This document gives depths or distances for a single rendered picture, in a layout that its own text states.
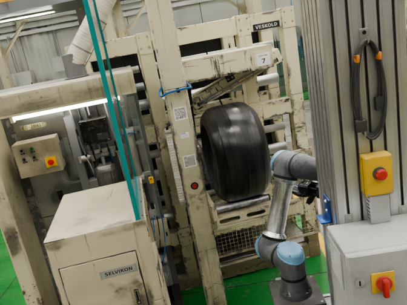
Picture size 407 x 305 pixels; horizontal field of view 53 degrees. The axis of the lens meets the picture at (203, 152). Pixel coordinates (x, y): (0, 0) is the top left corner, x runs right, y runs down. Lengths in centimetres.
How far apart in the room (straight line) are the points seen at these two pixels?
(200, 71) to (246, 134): 57
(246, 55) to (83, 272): 165
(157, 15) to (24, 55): 1049
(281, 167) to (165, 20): 102
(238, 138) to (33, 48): 1066
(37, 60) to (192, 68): 1014
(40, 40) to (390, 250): 1174
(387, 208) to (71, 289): 121
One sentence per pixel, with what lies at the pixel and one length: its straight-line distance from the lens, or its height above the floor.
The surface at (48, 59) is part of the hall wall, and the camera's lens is 1245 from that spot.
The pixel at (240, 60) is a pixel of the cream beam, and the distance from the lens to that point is 268.
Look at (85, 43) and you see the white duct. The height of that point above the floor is 199.
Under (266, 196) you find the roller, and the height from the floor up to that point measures 91.
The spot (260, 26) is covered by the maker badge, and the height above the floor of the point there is 190.
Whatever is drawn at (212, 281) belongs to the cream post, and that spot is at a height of 40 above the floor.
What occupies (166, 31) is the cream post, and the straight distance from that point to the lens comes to 234.
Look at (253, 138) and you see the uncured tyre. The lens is 229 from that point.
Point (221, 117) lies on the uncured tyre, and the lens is 235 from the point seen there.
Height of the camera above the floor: 192
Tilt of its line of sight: 16 degrees down
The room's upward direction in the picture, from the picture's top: 10 degrees counter-clockwise
